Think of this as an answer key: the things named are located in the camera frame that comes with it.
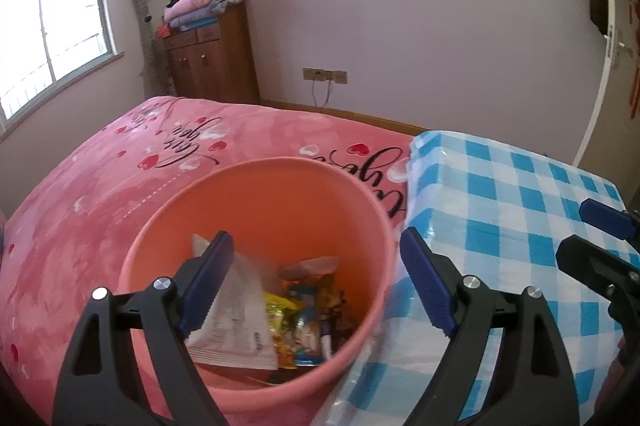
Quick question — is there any yellow red snack packet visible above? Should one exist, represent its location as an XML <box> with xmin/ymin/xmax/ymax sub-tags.
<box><xmin>263</xmin><ymin>291</ymin><xmax>306</xmax><ymax>369</ymax></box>

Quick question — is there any metal door handle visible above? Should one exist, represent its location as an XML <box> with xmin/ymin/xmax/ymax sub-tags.
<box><xmin>602</xmin><ymin>31</ymin><xmax>633</xmax><ymax>62</ymax></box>

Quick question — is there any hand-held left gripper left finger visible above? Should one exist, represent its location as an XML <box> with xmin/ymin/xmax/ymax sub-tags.
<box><xmin>51</xmin><ymin>230</ymin><xmax>235</xmax><ymax>426</ymax></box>

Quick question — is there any blue checkered tablecloth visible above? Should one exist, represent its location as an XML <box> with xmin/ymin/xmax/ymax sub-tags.
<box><xmin>310</xmin><ymin>130</ymin><xmax>628</xmax><ymax>426</ymax></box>

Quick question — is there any pink heart print blanket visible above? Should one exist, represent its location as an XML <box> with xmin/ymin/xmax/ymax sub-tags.
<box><xmin>0</xmin><ymin>95</ymin><xmax>426</xmax><ymax>426</ymax></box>

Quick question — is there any white door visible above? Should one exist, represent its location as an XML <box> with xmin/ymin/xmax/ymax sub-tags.
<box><xmin>570</xmin><ymin>0</ymin><xmax>640</xmax><ymax>187</ymax></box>

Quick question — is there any window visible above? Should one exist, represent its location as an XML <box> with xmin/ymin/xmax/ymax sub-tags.
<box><xmin>0</xmin><ymin>0</ymin><xmax>118</xmax><ymax>132</ymax></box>

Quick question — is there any brown wooden cabinet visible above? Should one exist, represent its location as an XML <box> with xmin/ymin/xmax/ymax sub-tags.
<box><xmin>162</xmin><ymin>1</ymin><xmax>261</xmax><ymax>106</ymax></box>

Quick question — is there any wall socket strip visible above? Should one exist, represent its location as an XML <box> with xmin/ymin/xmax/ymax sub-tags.
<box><xmin>302</xmin><ymin>67</ymin><xmax>348</xmax><ymax>85</ymax></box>

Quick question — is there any blue tissue pack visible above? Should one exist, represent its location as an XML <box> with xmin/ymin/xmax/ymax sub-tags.
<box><xmin>286</xmin><ymin>283</ymin><xmax>321</xmax><ymax>322</ymax></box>

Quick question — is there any red door decoration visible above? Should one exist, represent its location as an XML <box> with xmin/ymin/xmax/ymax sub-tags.
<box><xmin>622</xmin><ymin>0</ymin><xmax>640</xmax><ymax>119</ymax></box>

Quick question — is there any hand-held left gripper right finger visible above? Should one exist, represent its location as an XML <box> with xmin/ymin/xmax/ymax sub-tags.
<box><xmin>399</xmin><ymin>227</ymin><xmax>581</xmax><ymax>426</ymax></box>

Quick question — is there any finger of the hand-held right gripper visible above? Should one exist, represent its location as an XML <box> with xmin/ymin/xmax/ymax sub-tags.
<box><xmin>556</xmin><ymin>235</ymin><xmax>640</xmax><ymax>337</ymax></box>
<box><xmin>579</xmin><ymin>198</ymin><xmax>640</xmax><ymax>241</ymax></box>

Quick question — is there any orange printed packet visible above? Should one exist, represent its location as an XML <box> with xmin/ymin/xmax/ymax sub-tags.
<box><xmin>316</xmin><ymin>273</ymin><xmax>347</xmax><ymax>312</ymax></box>

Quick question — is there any white power cable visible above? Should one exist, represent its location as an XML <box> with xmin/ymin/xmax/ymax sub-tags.
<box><xmin>310</xmin><ymin>78</ymin><xmax>333</xmax><ymax>108</ymax></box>

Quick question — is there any pink plastic bucket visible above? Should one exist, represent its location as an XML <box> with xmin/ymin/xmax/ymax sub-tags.
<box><xmin>116</xmin><ymin>157</ymin><xmax>397</xmax><ymax>404</ymax></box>

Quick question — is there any grey checked curtain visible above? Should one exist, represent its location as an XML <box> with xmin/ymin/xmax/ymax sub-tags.
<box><xmin>120</xmin><ymin>0</ymin><xmax>171</xmax><ymax>99</ymax></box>

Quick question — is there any pile of folded clothes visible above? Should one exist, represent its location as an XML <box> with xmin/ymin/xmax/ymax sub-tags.
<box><xmin>156</xmin><ymin>0</ymin><xmax>247</xmax><ymax>38</ymax></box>

